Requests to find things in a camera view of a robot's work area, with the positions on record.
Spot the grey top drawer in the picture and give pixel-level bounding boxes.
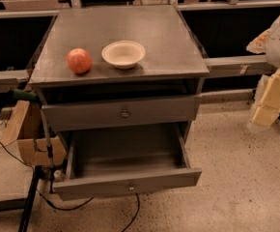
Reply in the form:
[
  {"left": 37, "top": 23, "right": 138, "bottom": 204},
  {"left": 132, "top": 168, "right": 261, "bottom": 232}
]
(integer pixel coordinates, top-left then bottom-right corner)
[{"left": 42, "top": 95, "right": 201, "bottom": 131}]

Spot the grey wooden drawer cabinet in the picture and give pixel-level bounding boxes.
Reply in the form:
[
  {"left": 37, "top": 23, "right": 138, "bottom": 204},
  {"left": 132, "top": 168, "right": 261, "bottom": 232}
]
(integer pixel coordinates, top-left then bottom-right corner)
[{"left": 28, "top": 4, "right": 210, "bottom": 191}]

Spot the black tripod stand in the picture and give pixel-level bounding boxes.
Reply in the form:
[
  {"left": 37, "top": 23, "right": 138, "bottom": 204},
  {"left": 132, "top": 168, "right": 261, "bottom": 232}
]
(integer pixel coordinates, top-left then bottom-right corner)
[{"left": 18, "top": 166, "right": 42, "bottom": 232}]

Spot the green handled pole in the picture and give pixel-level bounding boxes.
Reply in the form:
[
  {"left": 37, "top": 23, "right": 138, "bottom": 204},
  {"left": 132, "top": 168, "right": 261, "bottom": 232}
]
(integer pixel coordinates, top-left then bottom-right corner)
[{"left": 11, "top": 88, "right": 56, "bottom": 193}]

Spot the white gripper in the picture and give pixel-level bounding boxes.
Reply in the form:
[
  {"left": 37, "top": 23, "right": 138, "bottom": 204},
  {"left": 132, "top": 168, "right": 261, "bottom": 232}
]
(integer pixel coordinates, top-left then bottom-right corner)
[{"left": 247, "top": 69, "right": 280, "bottom": 132}]

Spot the grey rail beam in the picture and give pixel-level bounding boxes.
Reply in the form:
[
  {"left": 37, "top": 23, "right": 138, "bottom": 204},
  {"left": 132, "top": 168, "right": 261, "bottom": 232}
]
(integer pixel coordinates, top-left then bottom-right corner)
[
  {"left": 0, "top": 70, "right": 31, "bottom": 93},
  {"left": 205, "top": 55, "right": 276, "bottom": 78}
]

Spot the cardboard box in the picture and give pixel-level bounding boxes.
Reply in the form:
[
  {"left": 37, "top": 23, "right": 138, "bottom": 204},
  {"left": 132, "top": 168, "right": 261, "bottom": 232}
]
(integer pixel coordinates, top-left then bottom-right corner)
[{"left": 0, "top": 100, "right": 67, "bottom": 166}]

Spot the grey right rail beam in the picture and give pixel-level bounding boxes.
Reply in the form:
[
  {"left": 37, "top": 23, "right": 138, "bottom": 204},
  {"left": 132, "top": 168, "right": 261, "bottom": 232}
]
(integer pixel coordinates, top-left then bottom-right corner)
[{"left": 205, "top": 55, "right": 276, "bottom": 78}]

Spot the black floor cable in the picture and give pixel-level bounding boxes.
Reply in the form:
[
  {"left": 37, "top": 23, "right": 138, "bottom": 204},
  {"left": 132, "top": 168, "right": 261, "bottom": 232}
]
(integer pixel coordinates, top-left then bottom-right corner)
[{"left": 0, "top": 128, "right": 141, "bottom": 232}]

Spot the grey left rail beam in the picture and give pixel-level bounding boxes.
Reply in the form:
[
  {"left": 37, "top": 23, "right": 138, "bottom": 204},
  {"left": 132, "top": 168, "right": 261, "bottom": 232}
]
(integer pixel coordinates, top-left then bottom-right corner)
[{"left": 0, "top": 70, "right": 31, "bottom": 93}]

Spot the small white bottle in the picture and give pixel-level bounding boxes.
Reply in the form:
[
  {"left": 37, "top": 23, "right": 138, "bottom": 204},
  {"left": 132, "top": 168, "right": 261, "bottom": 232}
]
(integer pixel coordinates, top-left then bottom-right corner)
[{"left": 53, "top": 170, "right": 65, "bottom": 182}]

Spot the grey drawer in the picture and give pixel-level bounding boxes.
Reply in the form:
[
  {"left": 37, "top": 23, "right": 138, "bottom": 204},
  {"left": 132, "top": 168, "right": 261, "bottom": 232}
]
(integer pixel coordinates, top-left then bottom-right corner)
[
  {"left": 42, "top": 95, "right": 201, "bottom": 131},
  {"left": 54, "top": 123, "right": 202, "bottom": 200}
]

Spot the white paper bowl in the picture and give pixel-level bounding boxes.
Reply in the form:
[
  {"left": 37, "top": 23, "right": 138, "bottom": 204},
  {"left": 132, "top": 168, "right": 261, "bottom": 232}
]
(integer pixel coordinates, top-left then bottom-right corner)
[{"left": 101, "top": 41, "right": 146, "bottom": 70}]

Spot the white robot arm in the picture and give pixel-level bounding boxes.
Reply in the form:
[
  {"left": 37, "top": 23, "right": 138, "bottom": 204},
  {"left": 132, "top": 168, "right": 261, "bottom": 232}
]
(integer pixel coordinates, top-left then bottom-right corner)
[{"left": 246, "top": 15, "right": 280, "bottom": 132}]

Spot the red apple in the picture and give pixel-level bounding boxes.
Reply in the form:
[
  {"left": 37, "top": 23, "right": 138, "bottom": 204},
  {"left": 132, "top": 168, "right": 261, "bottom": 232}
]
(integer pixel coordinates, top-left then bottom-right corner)
[{"left": 67, "top": 48, "right": 92, "bottom": 74}]

